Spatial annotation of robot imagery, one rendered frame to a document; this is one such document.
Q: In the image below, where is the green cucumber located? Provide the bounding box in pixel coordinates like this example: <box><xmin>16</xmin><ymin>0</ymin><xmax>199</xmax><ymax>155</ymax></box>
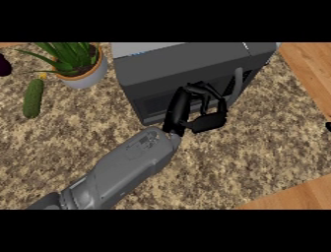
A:
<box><xmin>22</xmin><ymin>78</ymin><xmax>45</xmax><ymax>119</ymax></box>

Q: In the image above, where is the potted green plant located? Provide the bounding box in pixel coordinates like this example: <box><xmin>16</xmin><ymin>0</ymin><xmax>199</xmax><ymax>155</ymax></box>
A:
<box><xmin>14</xmin><ymin>42</ymin><xmax>110</xmax><ymax>91</ymax></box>

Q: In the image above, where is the dark grey microwave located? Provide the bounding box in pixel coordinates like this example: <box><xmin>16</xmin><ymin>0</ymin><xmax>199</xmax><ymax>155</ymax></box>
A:
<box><xmin>110</xmin><ymin>42</ymin><xmax>279</xmax><ymax>127</ymax></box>

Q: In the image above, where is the dark purple eggplant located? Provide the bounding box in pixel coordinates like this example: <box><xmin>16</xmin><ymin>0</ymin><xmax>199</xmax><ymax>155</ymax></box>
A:
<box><xmin>0</xmin><ymin>52</ymin><xmax>14</xmax><ymax>78</ymax></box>

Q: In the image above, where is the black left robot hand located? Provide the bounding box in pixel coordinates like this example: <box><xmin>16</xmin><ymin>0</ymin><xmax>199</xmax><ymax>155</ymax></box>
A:
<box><xmin>161</xmin><ymin>81</ymin><xmax>229</xmax><ymax>137</ymax></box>

